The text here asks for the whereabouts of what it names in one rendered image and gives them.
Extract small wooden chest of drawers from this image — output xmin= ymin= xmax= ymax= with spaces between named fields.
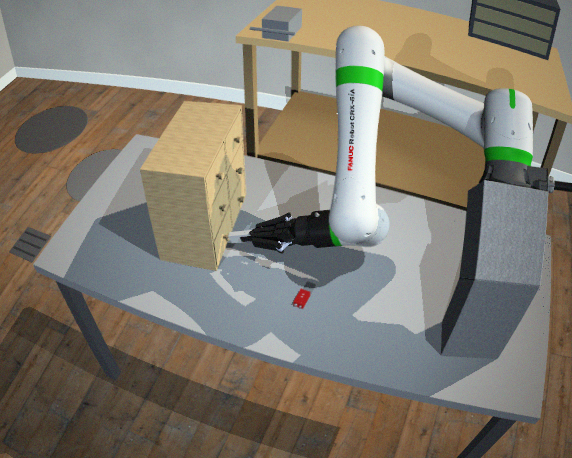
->
xmin=140 ymin=101 xmax=242 ymax=271

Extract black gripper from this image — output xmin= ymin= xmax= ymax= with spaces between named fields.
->
xmin=228 ymin=212 xmax=313 ymax=254

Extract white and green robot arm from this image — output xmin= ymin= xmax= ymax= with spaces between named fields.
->
xmin=308 ymin=26 xmax=572 ymax=248

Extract red 9v battery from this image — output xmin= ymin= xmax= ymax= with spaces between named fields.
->
xmin=293 ymin=289 xmax=310 ymax=309

